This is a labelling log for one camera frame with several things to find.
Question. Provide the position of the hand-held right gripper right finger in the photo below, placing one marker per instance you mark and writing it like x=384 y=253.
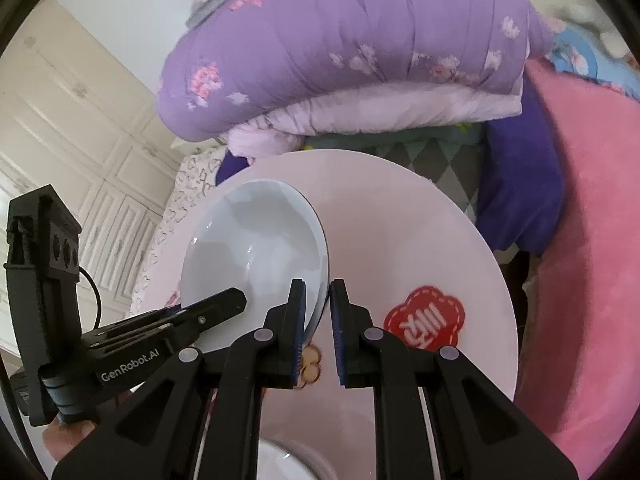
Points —
x=338 y=332

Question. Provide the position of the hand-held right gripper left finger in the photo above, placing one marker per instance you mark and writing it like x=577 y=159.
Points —
x=298 y=332

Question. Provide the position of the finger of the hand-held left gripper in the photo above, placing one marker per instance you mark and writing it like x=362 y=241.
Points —
x=210 y=310

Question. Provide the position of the white bowl with grey rim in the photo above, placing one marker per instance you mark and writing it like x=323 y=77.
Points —
x=250 y=240

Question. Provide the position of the large grey-rimmed plate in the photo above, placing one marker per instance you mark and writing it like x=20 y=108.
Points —
x=280 y=465

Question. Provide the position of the person's left hand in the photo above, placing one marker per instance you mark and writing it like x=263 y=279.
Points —
x=65 y=440

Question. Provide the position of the round pink table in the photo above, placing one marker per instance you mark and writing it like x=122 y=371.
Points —
x=400 y=240

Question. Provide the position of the white wardrobe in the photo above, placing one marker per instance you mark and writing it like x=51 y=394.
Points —
x=75 y=135

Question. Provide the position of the teal grey diamond-pattern cloth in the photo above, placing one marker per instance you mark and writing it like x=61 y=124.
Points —
x=430 y=160

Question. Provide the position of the dark purple cloth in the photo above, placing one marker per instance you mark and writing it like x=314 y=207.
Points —
x=520 y=185

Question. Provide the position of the pink blanket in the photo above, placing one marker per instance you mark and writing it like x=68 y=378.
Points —
x=590 y=260

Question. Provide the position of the purple floral quilt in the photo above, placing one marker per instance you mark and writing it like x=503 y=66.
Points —
x=350 y=35

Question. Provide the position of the blue cartoon cloth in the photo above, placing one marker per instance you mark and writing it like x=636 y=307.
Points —
x=575 y=55

